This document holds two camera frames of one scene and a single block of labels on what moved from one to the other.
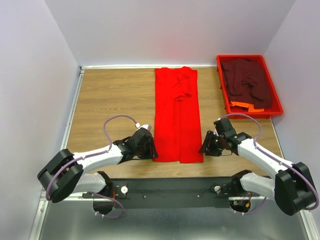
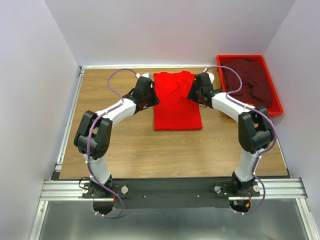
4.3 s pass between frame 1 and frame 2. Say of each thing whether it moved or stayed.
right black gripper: moved
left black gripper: moved
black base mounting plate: stayed
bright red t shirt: moved
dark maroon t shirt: stayed
